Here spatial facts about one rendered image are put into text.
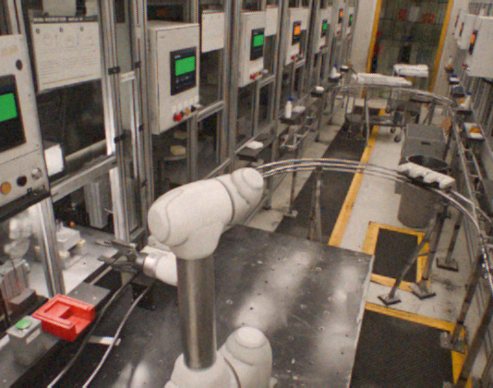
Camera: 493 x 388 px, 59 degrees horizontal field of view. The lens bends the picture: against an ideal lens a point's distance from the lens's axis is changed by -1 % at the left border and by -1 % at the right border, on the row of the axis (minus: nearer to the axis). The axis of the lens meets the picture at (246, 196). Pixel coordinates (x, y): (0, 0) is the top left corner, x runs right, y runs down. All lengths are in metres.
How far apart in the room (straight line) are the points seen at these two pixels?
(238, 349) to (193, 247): 0.48
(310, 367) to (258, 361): 0.37
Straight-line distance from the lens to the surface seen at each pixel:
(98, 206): 2.10
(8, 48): 1.40
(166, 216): 1.04
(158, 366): 1.78
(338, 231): 4.07
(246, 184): 1.13
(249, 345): 1.46
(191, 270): 1.15
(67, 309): 1.66
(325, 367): 1.81
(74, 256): 1.99
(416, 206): 4.32
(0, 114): 1.35
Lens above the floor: 1.98
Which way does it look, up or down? 26 degrees down
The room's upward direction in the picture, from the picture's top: 3 degrees clockwise
